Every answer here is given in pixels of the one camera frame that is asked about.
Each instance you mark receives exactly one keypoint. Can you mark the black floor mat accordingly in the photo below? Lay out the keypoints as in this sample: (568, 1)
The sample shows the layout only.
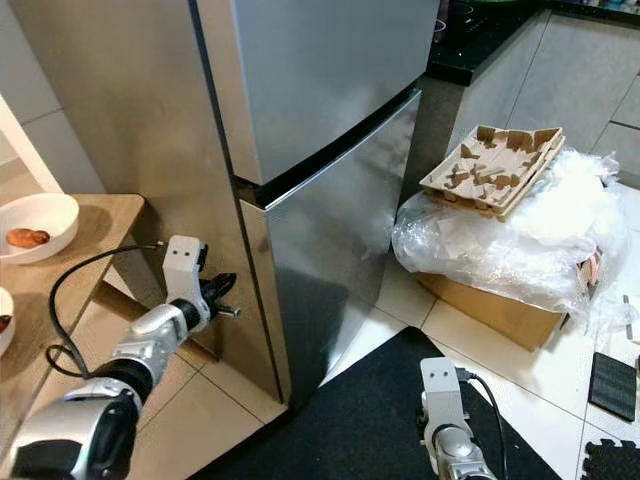
(360, 430)

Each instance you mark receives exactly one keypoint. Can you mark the clear plastic wrap bundle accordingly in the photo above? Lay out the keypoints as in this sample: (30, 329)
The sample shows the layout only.
(510, 250)

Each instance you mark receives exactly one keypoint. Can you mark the brown moulded pulp tray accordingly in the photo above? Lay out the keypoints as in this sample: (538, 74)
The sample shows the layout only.
(490, 170)

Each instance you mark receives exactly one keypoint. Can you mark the black puzzle foam tile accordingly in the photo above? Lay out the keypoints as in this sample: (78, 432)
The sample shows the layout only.
(610, 462)

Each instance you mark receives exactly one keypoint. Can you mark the long orange carrot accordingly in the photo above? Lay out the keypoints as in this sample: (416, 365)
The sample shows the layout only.
(4, 323)

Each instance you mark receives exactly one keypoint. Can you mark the short orange carrot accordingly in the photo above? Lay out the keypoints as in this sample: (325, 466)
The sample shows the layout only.
(28, 239)

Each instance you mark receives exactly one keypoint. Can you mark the small clear plastic bag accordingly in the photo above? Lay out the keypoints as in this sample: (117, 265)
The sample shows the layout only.
(620, 315)

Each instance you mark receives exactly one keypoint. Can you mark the light wooden dining table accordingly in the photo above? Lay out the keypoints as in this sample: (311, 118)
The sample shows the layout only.
(110, 230)

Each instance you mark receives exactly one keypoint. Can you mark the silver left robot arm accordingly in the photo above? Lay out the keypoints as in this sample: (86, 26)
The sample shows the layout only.
(150, 340)

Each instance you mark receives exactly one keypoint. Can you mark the grey kitchen cabinet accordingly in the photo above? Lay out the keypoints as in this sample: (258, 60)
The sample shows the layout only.
(570, 80)

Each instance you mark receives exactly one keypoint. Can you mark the steel freezer door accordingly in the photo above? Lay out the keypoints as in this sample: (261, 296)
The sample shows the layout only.
(320, 70)

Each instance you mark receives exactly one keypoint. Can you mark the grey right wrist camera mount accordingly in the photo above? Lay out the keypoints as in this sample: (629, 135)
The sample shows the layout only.
(442, 390)

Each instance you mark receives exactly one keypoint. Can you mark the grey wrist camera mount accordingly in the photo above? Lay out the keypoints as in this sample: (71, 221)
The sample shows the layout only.
(185, 265)
(442, 390)

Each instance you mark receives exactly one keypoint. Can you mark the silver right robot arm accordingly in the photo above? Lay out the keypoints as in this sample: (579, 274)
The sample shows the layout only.
(460, 460)

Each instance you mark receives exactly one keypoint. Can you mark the black flat ribbed pad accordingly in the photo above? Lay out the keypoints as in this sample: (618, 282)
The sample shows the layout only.
(613, 387)

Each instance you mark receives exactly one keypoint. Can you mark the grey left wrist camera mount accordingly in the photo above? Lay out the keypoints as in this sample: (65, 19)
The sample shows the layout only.
(185, 265)

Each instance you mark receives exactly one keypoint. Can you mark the brown cardboard box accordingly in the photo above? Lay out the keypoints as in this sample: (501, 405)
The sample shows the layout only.
(500, 310)

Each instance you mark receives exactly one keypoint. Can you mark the large white oval bowl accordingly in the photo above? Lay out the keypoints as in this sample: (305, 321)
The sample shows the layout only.
(6, 300)

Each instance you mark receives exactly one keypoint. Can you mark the steel fridge door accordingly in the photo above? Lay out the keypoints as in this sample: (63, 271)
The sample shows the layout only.
(320, 240)

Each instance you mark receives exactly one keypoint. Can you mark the small white bowl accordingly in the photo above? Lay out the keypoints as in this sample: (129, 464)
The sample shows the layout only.
(55, 212)

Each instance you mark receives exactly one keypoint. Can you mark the steel fridge cabinet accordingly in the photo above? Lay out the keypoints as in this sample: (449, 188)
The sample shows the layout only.
(120, 100)

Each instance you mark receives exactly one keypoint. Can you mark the black kitchen counter top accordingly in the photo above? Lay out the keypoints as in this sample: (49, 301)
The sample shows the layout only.
(470, 45)

